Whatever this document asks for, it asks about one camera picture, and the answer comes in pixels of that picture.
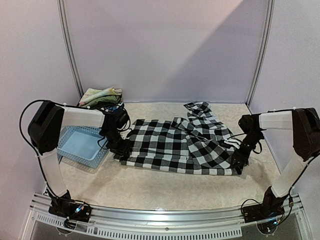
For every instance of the aluminium frame post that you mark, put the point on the aluminium frame post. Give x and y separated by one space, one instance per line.
262 51
61 5

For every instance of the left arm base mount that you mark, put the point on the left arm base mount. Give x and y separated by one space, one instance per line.
70 209

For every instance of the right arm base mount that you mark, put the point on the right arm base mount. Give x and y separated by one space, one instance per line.
270 207

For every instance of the right aluminium frame post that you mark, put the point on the right aluminium frame post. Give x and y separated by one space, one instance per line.
262 51

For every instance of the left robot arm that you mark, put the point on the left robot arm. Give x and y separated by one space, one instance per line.
51 118

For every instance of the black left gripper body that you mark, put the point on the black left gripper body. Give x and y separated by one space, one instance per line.
115 144

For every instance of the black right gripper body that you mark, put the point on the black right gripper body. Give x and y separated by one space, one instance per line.
240 156

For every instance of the light blue plastic basket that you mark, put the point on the light blue plastic basket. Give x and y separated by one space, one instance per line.
83 145

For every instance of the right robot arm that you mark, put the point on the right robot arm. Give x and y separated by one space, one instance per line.
266 167

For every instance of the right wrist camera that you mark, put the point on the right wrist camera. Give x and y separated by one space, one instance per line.
230 143

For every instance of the aluminium front rail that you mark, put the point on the aluminium front rail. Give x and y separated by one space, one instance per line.
108 223

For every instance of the green folded garment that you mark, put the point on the green folded garment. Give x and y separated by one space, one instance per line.
104 100

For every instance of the left aluminium frame post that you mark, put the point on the left aluminium frame post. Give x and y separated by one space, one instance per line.
61 5

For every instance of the blue patterned garment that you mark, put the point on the blue patterned garment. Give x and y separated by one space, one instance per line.
113 107

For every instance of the black white checkered shirt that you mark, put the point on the black white checkered shirt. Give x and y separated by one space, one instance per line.
183 145

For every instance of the floral pastel cloth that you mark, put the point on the floral pastel cloth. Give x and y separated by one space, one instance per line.
92 94

